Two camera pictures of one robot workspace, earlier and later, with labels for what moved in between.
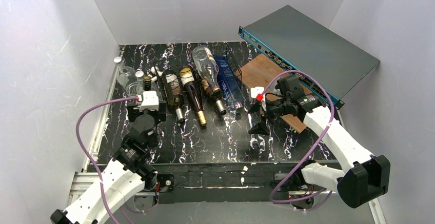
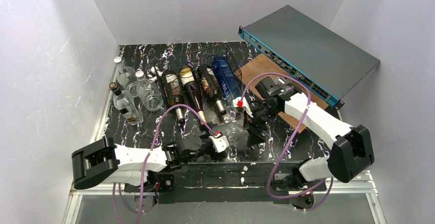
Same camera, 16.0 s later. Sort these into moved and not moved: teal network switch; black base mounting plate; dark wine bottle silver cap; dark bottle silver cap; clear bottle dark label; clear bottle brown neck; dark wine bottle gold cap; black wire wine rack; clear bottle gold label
Moved: clear bottle brown neck; clear bottle dark label; clear bottle gold label
Not moved: dark wine bottle gold cap; black wire wine rack; dark bottle silver cap; dark wine bottle silver cap; teal network switch; black base mounting plate
